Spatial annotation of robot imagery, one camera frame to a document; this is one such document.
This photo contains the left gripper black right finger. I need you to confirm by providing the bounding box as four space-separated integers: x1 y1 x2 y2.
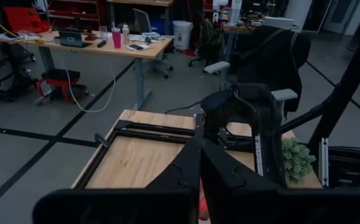
200 139 360 224

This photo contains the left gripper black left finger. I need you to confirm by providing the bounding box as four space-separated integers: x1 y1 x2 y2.
32 138 203 224

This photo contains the green bushy artificial plant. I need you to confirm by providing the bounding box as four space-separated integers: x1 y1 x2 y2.
281 138 317 184

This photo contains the silver aluminium profile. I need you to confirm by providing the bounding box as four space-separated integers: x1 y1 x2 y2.
319 138 329 187

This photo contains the grey clamp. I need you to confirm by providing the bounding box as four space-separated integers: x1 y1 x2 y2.
94 133 109 149

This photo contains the red and black stool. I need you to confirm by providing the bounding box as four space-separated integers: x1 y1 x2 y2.
35 68 90 106

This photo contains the dark blue office chair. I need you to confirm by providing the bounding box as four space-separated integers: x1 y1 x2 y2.
203 24 312 116

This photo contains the wooden desk with grey legs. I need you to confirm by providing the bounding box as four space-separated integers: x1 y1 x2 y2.
0 29 173 110

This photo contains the pink tumbler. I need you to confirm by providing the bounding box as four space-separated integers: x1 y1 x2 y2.
111 27 122 49

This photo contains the grey office chair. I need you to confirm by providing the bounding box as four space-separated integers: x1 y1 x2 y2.
132 8 174 80

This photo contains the white bottle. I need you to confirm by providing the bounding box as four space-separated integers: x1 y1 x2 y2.
122 24 131 44

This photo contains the clear drinking glass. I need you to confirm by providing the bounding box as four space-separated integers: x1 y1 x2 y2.
98 26 109 42

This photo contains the dark laptop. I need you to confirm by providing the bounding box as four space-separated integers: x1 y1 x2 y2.
57 29 93 49

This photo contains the white bin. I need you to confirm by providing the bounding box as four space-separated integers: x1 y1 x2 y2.
172 20 194 52

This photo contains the red shelf rack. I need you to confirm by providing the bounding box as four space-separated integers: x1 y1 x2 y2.
45 0 101 23

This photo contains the red storage bin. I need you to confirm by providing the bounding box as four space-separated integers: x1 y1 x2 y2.
2 6 50 34

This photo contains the black aluminium table frame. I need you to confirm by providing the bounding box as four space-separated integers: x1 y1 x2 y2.
70 0 360 190

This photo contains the white floor cable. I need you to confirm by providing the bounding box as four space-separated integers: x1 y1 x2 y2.
60 55 117 113

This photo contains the black cable behind table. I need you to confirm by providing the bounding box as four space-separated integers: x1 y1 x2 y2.
164 100 203 114

